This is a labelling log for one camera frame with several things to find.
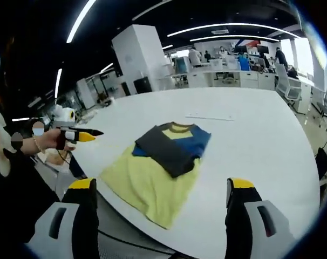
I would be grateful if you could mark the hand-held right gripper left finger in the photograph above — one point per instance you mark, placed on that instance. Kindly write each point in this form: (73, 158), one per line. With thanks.
(71, 215)

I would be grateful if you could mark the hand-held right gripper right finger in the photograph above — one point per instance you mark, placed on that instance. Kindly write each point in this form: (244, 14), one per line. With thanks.
(241, 221)

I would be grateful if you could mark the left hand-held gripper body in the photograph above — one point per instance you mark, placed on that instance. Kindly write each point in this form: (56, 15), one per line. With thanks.
(65, 116)

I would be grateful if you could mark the yellow garment with dark sleeves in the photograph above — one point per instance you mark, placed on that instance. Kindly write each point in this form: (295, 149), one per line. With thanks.
(152, 189)

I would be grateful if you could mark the person's left hand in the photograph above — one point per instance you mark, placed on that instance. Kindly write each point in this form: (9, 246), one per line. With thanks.
(48, 140)

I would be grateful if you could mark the beige bulky object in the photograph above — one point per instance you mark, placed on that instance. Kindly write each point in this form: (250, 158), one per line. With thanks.
(57, 157)

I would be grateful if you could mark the person's dark clothing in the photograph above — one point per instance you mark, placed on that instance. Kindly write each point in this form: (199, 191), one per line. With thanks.
(15, 202)

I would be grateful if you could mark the small black cabinet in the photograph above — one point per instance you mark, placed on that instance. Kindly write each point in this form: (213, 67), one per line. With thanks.
(126, 89)

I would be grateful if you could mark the white square pillar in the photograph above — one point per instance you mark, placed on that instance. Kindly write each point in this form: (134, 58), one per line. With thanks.
(139, 59)

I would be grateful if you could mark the straight ceiling light strip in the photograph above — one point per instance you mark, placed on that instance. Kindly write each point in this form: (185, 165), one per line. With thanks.
(80, 21)

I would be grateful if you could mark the white table socket strip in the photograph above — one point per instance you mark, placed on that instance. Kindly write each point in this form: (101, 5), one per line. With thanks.
(209, 117)

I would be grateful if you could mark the white cabinet row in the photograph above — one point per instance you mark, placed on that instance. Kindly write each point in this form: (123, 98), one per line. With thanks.
(233, 79)

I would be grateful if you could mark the white office chair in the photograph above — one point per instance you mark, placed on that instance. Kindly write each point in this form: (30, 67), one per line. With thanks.
(289, 86)

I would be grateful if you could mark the blue bin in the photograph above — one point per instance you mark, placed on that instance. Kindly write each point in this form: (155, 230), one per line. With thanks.
(244, 64)

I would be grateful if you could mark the long curved ceiling light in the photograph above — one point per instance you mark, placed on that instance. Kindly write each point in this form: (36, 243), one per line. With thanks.
(233, 26)

